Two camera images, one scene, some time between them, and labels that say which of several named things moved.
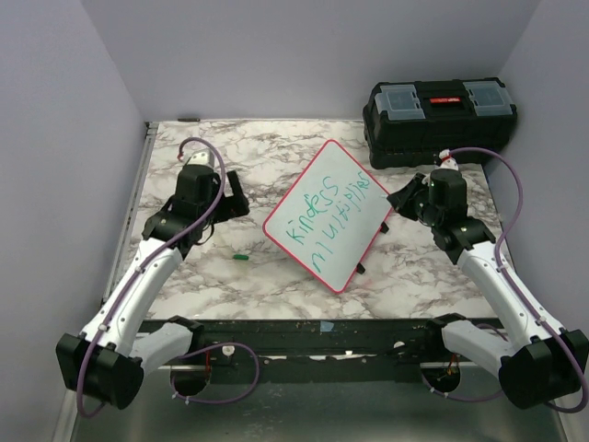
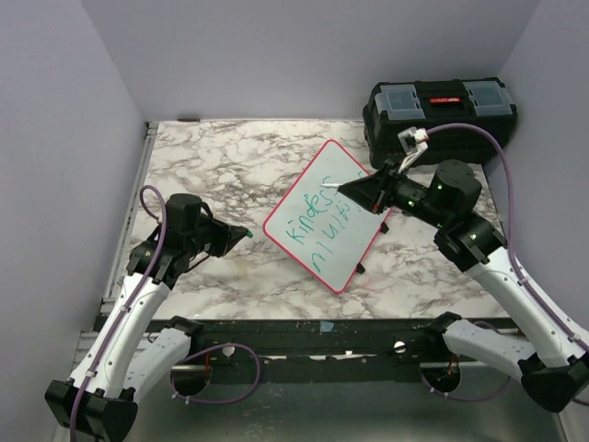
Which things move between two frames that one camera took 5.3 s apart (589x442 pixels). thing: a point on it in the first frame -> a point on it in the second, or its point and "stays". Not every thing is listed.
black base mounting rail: x=316 y=349 stays
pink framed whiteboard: x=329 y=218 stays
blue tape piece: x=326 y=326 stays
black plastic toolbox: x=406 y=123 stays
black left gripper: x=233 y=205 -> x=228 y=237
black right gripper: x=401 y=200 -> x=374 y=191
